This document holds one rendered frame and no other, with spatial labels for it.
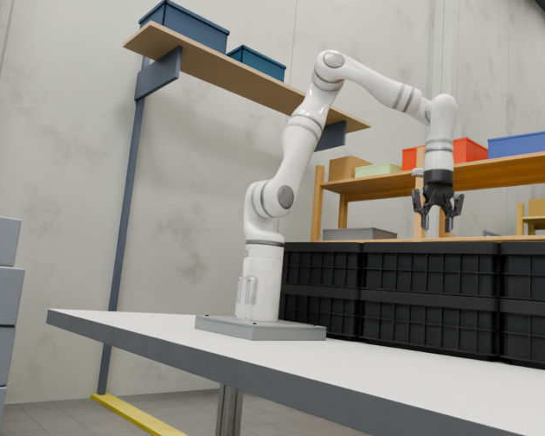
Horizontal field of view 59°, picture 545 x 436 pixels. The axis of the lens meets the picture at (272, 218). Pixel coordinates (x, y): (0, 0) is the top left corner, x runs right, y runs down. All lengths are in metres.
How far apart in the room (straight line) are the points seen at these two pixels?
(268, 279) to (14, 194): 2.53
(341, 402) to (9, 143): 3.10
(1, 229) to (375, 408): 2.17
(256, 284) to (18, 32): 2.89
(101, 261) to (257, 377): 2.95
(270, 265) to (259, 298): 0.08
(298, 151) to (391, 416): 0.77
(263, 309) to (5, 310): 1.30
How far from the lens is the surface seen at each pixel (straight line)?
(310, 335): 1.07
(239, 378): 0.69
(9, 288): 2.16
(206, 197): 3.98
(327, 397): 0.57
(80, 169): 3.55
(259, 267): 1.09
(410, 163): 3.86
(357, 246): 1.15
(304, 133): 1.20
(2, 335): 2.18
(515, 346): 1.03
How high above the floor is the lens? 0.79
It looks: 9 degrees up
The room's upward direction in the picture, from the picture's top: 5 degrees clockwise
